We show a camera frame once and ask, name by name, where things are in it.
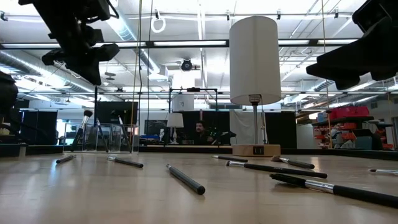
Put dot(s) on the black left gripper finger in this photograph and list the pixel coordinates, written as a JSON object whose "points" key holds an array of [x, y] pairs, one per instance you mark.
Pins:
{"points": [[97, 70], [84, 70]]}

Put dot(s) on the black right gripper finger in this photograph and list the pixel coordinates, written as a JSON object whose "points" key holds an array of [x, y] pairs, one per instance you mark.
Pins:
{"points": [[342, 68]]}

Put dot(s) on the fluffy powder makeup brush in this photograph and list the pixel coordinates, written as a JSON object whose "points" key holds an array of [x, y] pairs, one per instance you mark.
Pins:
{"points": [[88, 113]]}

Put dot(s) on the thin black makeup brush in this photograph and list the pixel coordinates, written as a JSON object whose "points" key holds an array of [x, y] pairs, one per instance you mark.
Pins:
{"points": [[231, 159], [127, 162], [385, 171], [102, 137], [280, 170], [124, 133], [65, 159], [186, 179]]}

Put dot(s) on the brown fluffy makeup brush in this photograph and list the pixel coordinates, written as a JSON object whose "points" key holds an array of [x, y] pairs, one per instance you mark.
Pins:
{"points": [[295, 162]]}

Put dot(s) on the dark-head makeup brush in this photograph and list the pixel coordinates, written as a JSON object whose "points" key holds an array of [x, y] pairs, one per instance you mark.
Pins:
{"points": [[357, 193]]}

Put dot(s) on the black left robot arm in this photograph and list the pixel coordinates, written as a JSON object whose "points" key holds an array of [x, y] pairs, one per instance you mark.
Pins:
{"points": [[62, 12]]}

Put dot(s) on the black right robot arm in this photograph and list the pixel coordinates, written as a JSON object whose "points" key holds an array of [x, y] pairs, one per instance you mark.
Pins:
{"points": [[379, 11]]}

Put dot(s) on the red storage bins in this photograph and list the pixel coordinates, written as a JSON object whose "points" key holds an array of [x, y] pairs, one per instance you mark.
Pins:
{"points": [[348, 111]]}

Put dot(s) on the black background monitor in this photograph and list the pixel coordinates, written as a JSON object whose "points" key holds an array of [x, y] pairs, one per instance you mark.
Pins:
{"points": [[124, 109]]}

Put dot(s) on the clear acrylic organizer box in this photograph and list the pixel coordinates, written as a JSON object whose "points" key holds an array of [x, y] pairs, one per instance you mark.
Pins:
{"points": [[115, 146]]}

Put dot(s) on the white shade wooden base lamp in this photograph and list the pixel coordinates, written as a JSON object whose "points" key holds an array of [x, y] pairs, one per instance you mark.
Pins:
{"points": [[255, 59]]}

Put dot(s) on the small white table lamp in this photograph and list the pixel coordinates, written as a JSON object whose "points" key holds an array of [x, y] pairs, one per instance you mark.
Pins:
{"points": [[175, 119]]}

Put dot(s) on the person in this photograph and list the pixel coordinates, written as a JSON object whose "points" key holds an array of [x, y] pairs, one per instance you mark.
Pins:
{"points": [[202, 132]]}

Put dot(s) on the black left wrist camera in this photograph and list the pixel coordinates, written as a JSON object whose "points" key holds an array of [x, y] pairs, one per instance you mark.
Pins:
{"points": [[98, 11]]}

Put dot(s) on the black ceiling dome camera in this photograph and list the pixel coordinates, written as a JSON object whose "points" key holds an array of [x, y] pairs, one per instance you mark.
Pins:
{"points": [[186, 64]]}

